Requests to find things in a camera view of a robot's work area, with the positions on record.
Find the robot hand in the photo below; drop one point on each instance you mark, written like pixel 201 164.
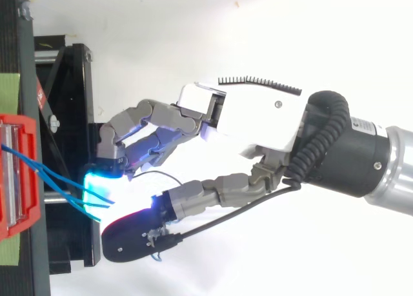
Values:
pixel 251 122

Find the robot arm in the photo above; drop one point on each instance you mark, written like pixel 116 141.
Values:
pixel 364 157

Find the black stand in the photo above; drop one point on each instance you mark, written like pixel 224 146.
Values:
pixel 58 147

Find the red bin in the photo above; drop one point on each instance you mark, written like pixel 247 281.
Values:
pixel 19 176

